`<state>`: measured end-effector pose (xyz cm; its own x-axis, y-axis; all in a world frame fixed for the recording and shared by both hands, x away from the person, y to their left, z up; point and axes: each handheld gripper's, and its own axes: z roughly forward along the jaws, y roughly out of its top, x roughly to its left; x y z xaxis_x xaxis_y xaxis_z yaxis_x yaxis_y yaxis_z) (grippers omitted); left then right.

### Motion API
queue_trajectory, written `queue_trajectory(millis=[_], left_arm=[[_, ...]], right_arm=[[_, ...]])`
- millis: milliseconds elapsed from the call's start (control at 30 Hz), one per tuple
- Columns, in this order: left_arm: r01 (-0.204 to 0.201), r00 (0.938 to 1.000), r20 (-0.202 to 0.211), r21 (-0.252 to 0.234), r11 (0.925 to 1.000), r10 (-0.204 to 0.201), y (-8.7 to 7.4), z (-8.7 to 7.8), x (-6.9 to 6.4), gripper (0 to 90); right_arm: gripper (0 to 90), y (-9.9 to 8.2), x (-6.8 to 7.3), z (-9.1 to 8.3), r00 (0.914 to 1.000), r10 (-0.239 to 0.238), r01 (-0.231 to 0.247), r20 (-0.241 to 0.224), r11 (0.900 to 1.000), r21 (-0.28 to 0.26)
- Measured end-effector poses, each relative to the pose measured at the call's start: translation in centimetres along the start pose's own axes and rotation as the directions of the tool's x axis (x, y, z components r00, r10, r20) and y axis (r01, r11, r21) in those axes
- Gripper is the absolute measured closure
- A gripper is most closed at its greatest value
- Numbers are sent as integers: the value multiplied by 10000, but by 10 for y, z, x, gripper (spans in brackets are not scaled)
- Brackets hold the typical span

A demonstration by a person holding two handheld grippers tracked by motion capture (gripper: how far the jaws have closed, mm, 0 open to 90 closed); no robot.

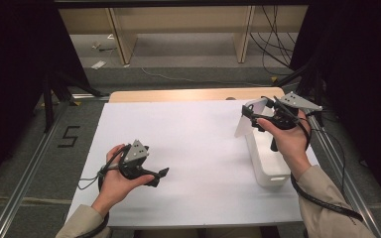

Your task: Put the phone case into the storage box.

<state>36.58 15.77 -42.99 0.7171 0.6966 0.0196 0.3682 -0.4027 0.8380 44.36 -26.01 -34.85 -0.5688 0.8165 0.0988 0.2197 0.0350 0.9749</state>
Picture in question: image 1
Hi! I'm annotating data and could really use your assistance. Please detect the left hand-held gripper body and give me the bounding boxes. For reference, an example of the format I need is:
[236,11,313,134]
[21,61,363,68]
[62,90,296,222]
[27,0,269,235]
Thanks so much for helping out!
[117,139,157,182]

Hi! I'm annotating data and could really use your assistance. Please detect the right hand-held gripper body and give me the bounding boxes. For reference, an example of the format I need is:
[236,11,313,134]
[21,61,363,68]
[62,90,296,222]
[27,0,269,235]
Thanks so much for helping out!
[250,91,323,153]

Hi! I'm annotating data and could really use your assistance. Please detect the white plastic storage box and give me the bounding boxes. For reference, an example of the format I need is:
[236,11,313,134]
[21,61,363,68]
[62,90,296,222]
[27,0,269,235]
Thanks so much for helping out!
[244,108,293,190]

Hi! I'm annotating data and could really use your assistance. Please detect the person's left hand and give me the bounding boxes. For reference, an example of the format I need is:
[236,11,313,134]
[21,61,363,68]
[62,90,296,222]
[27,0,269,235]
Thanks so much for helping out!
[90,143,156,218]

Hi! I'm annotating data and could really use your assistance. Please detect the person's right hand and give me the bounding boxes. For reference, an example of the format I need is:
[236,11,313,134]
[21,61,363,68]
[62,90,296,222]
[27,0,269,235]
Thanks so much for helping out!
[256,109,314,181]

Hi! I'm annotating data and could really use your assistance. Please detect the black stand legs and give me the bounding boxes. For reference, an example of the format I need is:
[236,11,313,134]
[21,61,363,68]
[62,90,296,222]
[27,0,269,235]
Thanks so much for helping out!
[274,62,325,127]
[34,70,105,133]

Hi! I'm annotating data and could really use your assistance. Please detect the white table mat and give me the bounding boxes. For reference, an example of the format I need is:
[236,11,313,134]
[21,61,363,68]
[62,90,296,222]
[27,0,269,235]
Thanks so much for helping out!
[64,97,321,229]

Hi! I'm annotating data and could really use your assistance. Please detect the black curtain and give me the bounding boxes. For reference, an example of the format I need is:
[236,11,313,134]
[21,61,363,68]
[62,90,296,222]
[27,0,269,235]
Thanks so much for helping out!
[289,0,381,214]
[0,0,91,196]

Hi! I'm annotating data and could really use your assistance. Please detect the white paper scrap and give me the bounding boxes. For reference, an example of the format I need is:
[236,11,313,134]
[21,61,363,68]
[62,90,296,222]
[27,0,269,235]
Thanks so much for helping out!
[90,59,107,70]

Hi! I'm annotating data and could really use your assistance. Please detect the light wooden shelf unit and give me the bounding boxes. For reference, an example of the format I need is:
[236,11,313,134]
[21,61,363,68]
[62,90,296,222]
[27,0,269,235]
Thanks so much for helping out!
[59,4,309,66]

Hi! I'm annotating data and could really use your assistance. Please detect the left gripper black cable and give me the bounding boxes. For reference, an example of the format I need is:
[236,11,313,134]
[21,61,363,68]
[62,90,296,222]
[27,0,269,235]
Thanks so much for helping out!
[74,145,129,238]

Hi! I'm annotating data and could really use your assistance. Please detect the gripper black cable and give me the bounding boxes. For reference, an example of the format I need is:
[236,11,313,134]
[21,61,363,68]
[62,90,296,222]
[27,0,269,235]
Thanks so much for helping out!
[289,113,365,223]
[74,145,129,238]

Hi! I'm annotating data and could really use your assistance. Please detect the tangle of black cables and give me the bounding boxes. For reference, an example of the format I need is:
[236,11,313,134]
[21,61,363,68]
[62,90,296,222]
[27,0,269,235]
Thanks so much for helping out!
[249,4,300,77]

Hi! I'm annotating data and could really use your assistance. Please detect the white floor cable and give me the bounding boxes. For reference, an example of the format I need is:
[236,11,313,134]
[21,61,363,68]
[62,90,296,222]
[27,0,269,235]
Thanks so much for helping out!
[141,67,272,88]

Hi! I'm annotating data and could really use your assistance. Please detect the thin black floor cable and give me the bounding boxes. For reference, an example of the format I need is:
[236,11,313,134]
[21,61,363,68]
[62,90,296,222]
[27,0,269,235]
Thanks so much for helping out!
[307,108,352,212]

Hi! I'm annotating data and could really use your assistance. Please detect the aluminium floor rail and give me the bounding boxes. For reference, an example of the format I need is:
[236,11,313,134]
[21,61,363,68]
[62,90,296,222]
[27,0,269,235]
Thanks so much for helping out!
[297,98,381,238]
[0,93,111,238]

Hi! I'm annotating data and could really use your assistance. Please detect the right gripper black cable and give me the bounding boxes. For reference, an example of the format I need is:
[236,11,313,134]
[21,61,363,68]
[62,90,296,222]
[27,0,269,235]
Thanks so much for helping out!
[289,113,365,223]

